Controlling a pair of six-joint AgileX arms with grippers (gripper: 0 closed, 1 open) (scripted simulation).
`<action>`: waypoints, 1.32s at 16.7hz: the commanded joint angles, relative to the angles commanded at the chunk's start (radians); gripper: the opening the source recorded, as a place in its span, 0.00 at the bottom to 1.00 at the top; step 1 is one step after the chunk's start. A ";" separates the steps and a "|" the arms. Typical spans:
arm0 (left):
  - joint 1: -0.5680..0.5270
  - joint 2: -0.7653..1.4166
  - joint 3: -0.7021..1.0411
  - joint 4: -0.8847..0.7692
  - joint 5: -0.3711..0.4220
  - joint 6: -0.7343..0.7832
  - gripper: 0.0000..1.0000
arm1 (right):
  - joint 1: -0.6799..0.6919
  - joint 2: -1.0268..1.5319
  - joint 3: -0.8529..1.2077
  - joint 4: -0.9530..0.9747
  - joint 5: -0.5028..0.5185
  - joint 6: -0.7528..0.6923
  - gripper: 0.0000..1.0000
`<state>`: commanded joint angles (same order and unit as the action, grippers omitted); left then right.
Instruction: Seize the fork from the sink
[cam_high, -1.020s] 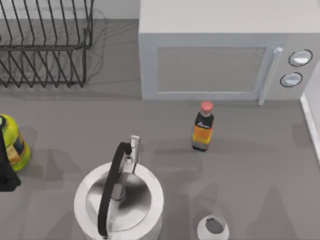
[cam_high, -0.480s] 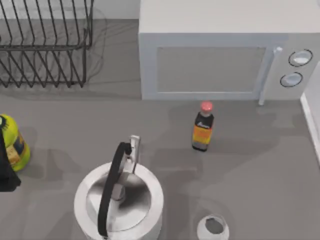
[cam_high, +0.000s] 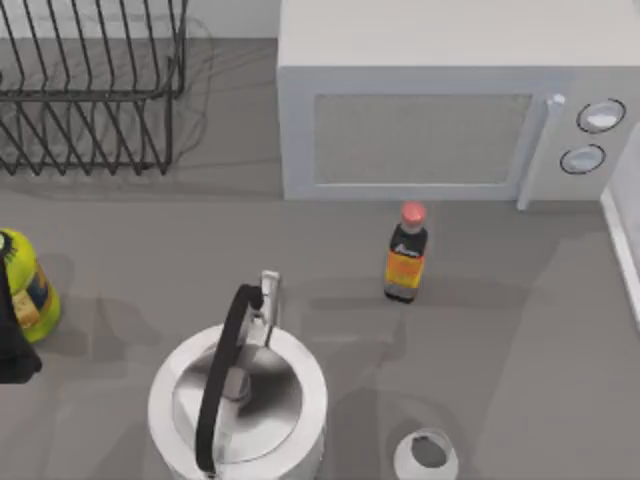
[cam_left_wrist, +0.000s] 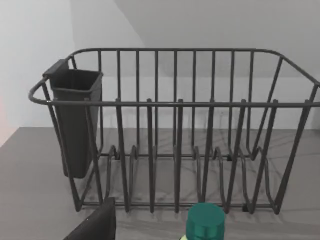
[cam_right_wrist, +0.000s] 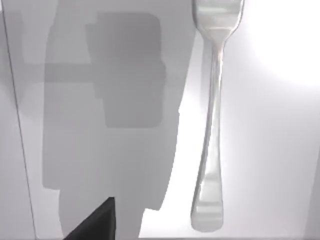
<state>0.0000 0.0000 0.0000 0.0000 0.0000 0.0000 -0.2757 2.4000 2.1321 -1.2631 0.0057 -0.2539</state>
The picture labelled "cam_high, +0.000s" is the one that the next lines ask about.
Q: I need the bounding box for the microwave door handle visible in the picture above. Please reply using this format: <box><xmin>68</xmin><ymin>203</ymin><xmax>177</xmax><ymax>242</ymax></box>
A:
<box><xmin>516</xmin><ymin>93</ymin><xmax>567</xmax><ymax>212</ymax></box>

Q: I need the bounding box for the yellow-green bottle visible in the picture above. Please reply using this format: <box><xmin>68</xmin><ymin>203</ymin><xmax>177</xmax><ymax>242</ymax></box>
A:
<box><xmin>0</xmin><ymin>228</ymin><xmax>62</xmax><ymax>344</ymax></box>

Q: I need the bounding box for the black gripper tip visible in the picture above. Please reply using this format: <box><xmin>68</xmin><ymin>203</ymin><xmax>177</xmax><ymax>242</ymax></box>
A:
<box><xmin>0</xmin><ymin>244</ymin><xmax>43</xmax><ymax>385</ymax></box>

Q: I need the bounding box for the white cup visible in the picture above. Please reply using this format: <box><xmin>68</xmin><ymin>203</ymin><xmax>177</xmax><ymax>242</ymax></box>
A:
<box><xmin>393</xmin><ymin>427</ymin><xmax>459</xmax><ymax>480</ymax></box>

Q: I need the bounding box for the microwave knob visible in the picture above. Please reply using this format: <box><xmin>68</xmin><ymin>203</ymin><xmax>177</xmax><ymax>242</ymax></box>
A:
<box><xmin>559</xmin><ymin>143</ymin><xmax>607</xmax><ymax>175</ymax></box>
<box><xmin>576</xmin><ymin>98</ymin><xmax>627</xmax><ymax>134</ymax></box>

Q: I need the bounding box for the black wire dish rack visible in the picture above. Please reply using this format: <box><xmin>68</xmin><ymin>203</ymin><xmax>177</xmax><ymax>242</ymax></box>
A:
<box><xmin>0</xmin><ymin>0</ymin><xmax>190</xmax><ymax>177</ymax></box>

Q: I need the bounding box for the white kettle with black handle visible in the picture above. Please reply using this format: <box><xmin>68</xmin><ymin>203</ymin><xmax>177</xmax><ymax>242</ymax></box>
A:
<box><xmin>147</xmin><ymin>270</ymin><xmax>330</xmax><ymax>480</ymax></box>

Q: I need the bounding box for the dark bottle with red cap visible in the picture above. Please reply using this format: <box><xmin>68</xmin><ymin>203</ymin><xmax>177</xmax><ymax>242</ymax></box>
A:
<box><xmin>383</xmin><ymin>201</ymin><xmax>431</xmax><ymax>305</ymax></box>

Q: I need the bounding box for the pale microwave oven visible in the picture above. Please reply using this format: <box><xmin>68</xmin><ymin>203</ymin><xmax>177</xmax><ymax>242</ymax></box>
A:
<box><xmin>276</xmin><ymin>0</ymin><xmax>640</xmax><ymax>211</ymax></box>

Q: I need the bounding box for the microwave oven door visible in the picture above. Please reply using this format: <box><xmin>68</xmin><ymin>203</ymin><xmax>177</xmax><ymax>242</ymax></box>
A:
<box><xmin>278</xmin><ymin>67</ymin><xmax>565</xmax><ymax>202</ymax></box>

